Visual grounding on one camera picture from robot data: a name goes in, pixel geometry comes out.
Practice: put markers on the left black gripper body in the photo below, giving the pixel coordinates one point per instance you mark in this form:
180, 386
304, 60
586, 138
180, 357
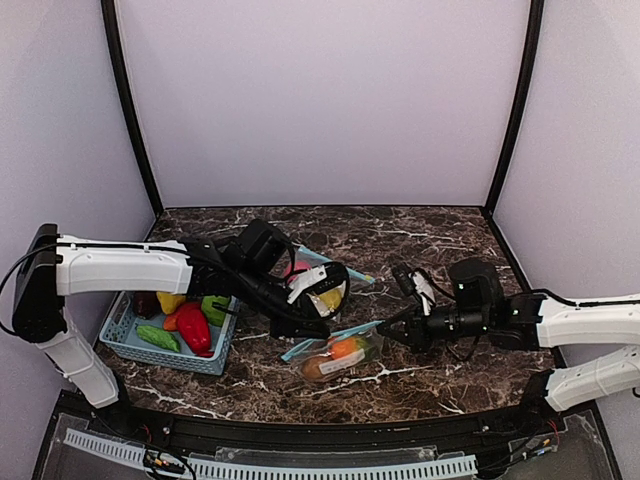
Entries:
298, 315

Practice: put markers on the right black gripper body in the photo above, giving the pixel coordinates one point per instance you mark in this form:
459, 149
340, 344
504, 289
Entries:
417, 329

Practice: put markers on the yellow toy potato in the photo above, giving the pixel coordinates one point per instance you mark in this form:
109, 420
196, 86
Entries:
332, 299

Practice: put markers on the small clear zip bag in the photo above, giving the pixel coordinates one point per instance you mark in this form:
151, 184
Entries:
295, 357

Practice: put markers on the brown toy potato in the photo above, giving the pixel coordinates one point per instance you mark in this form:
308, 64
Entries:
319, 368

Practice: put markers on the large red toy apple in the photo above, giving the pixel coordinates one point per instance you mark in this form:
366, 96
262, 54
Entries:
293, 269

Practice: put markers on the large clear zip bag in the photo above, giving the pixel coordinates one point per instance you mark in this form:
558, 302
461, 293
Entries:
309, 304

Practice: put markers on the light blue plastic basket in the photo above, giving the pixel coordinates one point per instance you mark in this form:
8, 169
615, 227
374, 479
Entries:
119, 333

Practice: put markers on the orange toy carrot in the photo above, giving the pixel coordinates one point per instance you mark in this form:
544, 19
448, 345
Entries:
359, 348

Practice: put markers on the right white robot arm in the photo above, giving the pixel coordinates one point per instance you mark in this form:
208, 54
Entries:
527, 321

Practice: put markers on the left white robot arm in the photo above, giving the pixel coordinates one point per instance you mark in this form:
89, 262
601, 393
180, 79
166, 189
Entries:
57, 266

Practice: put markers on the red toy bell pepper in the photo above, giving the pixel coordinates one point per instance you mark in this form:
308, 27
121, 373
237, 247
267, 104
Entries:
193, 327

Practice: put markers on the yellow toy lemon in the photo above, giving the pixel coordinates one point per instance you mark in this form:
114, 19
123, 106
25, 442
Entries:
169, 303

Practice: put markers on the green toy cucumber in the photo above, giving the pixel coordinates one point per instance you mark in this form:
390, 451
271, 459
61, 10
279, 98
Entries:
158, 337

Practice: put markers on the dark red toy fruit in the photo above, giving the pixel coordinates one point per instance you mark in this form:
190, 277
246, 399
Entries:
145, 304

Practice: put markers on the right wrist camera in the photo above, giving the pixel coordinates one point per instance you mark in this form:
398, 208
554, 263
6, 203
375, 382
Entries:
413, 283

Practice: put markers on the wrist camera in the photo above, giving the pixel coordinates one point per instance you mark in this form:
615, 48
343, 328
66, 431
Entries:
318, 280
413, 283

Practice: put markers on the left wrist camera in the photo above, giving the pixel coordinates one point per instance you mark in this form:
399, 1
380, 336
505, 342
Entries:
318, 280

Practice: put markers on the white slotted cable duct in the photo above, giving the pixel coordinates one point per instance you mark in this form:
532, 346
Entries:
235, 463

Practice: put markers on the black front frame rail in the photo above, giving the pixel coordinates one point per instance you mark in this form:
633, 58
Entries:
487, 433

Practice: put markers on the right black frame post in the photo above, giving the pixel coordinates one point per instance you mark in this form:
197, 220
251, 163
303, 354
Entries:
527, 64

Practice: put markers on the black frame post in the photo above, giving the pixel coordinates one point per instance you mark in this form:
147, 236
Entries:
527, 64
127, 104

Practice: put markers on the left black frame post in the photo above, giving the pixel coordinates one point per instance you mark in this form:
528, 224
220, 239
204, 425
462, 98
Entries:
127, 104

